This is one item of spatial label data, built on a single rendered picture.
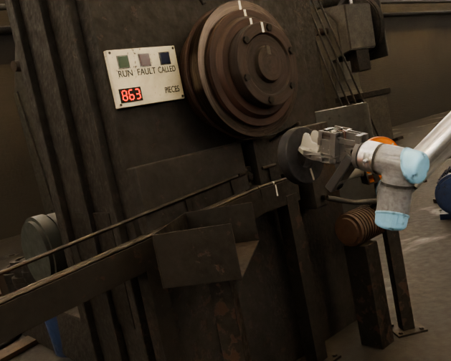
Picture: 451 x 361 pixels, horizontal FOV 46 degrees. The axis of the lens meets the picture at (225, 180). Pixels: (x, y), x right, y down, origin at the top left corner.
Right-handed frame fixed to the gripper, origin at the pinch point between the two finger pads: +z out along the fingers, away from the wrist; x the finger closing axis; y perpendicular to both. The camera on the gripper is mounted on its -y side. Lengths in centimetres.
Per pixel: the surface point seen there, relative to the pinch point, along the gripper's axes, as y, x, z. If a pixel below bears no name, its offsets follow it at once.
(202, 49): 24, -4, 44
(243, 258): -25.2, 21.7, 0.6
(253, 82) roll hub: 12.9, -15.4, 32.7
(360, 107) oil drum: -52, -270, 160
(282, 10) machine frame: 33, -64, 63
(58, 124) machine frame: -4, 24, 96
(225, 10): 35, -18, 48
